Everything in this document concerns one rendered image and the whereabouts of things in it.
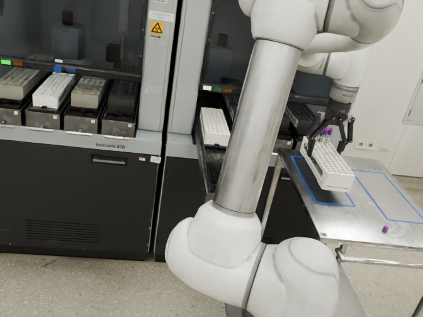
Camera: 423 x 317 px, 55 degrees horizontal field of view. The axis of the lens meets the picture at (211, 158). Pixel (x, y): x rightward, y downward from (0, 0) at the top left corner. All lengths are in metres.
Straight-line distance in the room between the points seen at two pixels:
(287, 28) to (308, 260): 0.46
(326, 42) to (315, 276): 0.64
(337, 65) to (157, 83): 0.77
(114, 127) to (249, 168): 1.00
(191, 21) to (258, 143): 0.96
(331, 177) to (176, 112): 0.78
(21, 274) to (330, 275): 1.62
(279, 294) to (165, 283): 1.30
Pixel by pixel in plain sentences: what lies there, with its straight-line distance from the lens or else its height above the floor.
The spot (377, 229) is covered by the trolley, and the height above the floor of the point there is 0.82.
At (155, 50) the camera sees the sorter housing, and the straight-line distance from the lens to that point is 1.74.
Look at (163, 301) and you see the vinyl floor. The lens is 2.04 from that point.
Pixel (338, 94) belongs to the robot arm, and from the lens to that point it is 1.43.
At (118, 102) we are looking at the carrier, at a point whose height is 0.86.
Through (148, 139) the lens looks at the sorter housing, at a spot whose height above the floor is 0.73.
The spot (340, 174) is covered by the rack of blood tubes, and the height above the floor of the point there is 0.92.
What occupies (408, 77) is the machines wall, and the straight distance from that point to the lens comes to 3.41.
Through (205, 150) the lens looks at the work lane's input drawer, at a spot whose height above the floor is 0.80.
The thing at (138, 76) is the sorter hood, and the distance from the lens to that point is 1.75.
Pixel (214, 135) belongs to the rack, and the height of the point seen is 0.86.
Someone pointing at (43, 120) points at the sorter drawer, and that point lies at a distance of 1.81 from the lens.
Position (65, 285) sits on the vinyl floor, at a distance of 2.12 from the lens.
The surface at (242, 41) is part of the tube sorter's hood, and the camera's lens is 1.74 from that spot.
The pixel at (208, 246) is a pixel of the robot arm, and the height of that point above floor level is 0.93.
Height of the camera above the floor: 1.49
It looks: 26 degrees down
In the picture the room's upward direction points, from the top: 10 degrees clockwise
